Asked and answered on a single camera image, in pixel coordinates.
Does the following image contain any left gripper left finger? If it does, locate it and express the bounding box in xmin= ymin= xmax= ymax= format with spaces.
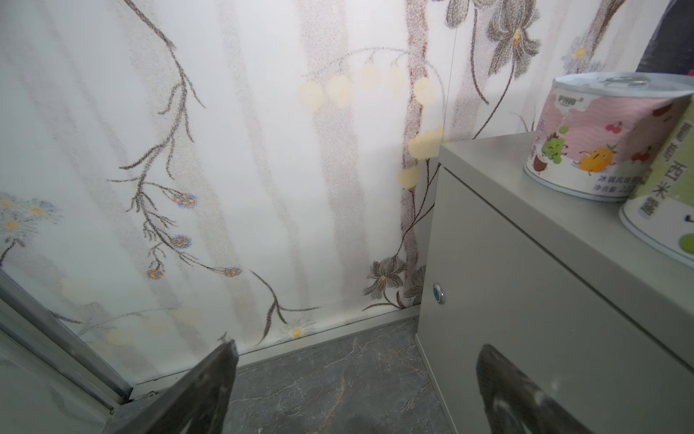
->
xmin=108 ymin=340 xmax=240 ymax=433

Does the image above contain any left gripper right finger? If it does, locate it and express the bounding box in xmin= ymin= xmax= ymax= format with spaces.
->
xmin=476 ymin=344 xmax=590 ymax=434

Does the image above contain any green label can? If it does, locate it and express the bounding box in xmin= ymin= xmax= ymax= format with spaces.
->
xmin=619 ymin=106 xmax=693 ymax=267

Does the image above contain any pink white can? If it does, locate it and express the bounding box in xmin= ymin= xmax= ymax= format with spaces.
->
xmin=525 ymin=72 xmax=693 ymax=202

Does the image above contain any blue red tomato can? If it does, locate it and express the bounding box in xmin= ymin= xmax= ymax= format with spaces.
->
xmin=636 ymin=0 xmax=693 ymax=77

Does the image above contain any grey metal cabinet box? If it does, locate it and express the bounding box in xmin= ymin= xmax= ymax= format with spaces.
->
xmin=416 ymin=133 xmax=693 ymax=433

